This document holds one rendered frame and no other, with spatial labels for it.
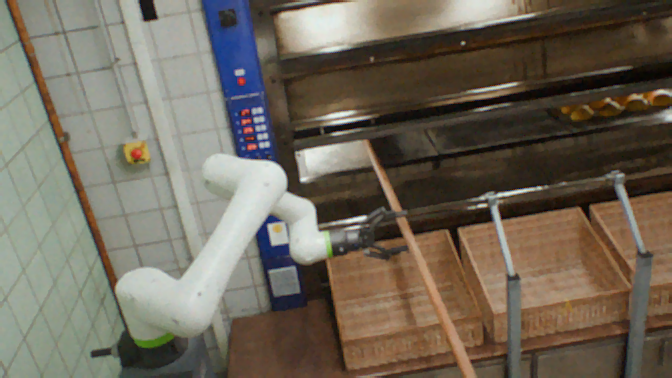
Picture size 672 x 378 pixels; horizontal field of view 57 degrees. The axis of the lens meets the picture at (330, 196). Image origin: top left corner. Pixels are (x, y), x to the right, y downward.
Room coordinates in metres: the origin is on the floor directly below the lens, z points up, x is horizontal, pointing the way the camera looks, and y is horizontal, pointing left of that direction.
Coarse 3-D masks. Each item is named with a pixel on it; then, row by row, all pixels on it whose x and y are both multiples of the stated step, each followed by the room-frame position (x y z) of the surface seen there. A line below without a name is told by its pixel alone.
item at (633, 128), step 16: (608, 128) 2.44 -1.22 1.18; (624, 128) 2.41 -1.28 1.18; (640, 128) 2.41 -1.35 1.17; (656, 128) 2.41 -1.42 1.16; (512, 144) 2.43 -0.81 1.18; (528, 144) 2.40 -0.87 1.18; (544, 144) 2.40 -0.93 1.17; (560, 144) 2.40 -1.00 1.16; (576, 144) 2.40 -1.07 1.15; (416, 160) 2.42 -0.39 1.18; (432, 160) 2.40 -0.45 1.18; (448, 160) 2.39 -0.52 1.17; (464, 160) 2.39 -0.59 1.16; (480, 160) 2.39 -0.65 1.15; (320, 176) 2.42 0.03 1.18; (336, 176) 2.39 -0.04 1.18; (352, 176) 2.38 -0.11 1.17; (368, 176) 2.39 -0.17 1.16
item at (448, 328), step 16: (368, 144) 2.61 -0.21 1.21; (384, 176) 2.26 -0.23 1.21; (400, 224) 1.87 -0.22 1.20; (416, 256) 1.66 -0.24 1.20; (432, 288) 1.48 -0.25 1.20; (432, 304) 1.42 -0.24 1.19; (448, 320) 1.33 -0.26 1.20; (448, 336) 1.27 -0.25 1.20; (464, 352) 1.20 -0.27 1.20; (464, 368) 1.14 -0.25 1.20
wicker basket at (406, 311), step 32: (352, 256) 2.34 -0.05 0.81; (448, 256) 2.33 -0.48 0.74; (352, 288) 2.30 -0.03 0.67; (384, 288) 2.30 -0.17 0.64; (416, 288) 2.29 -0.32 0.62; (448, 288) 2.29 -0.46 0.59; (352, 320) 2.18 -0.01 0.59; (384, 320) 2.14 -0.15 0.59; (416, 320) 2.11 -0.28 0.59; (480, 320) 1.90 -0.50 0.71; (352, 352) 1.88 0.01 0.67; (384, 352) 1.89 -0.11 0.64; (416, 352) 1.89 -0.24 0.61; (448, 352) 1.89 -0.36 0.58
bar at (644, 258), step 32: (512, 192) 2.03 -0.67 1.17; (544, 192) 2.02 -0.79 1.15; (320, 224) 2.01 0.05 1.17; (352, 224) 2.01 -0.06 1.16; (640, 256) 1.81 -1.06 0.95; (512, 288) 1.79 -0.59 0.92; (640, 288) 1.80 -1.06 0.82; (512, 320) 1.79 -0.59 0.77; (640, 320) 1.80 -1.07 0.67; (512, 352) 1.79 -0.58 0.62; (640, 352) 1.80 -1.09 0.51
